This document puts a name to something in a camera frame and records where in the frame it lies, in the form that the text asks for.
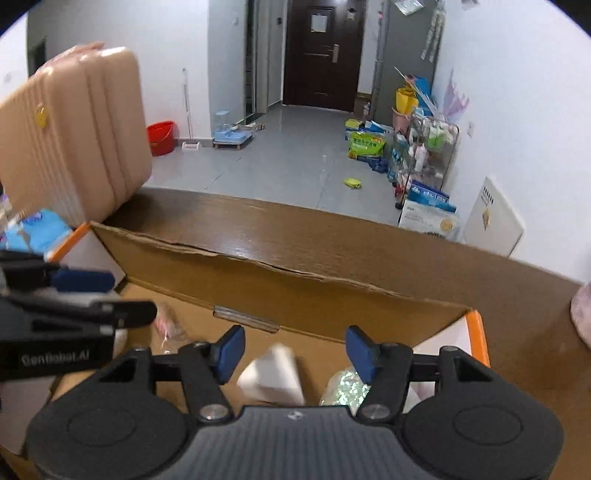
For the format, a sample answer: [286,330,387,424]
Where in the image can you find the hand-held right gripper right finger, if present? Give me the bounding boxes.
[345,325,495,423]

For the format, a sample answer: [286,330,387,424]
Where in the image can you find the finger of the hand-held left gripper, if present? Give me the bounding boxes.
[0,295,158,335]
[0,250,116,294]

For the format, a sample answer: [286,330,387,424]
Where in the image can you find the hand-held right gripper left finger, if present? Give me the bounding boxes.
[97,324,246,423]

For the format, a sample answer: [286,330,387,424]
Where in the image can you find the iridescent ball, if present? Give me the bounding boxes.
[318,367,372,407]

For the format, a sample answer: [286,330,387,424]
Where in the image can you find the pink item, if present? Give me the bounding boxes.
[154,302,190,352]

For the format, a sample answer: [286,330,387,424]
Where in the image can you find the white foam cylinder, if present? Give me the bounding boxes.
[236,344,305,407]

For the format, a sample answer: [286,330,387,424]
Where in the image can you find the orange-edged cardboard box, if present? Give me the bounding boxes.
[0,220,491,480]

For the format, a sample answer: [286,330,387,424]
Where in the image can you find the blue tissue pack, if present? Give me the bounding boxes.
[0,209,75,252]

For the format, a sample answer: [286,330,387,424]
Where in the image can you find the white carton box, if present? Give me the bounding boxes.
[398,199,459,238]

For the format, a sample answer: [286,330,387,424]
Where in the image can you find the pink ribbed suitcase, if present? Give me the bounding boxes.
[0,42,154,229]

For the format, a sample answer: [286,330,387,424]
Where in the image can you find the red bucket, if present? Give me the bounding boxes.
[147,121,176,157]

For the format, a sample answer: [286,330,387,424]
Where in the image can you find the blue packet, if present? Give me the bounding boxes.
[409,181,458,213]

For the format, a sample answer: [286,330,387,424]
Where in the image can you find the white panel board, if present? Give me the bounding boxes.
[463,176,526,258]

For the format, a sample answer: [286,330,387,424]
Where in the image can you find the white mop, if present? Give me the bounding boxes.
[181,68,202,152]

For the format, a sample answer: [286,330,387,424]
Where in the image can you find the blue pet water dispenser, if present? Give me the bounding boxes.
[212,111,254,149]

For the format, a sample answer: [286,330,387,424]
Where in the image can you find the green and yellow bag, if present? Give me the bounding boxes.
[347,131,387,162]

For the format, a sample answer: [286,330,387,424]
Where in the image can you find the pile of colourful packages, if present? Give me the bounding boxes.
[392,115,460,208]

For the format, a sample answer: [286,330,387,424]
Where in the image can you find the dark brown door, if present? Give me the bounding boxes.
[283,0,368,113]

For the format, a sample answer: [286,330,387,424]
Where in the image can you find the grey refrigerator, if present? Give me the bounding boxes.
[372,0,439,125]

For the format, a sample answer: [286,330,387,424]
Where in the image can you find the purple wall stickers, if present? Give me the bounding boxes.
[442,69,472,126]

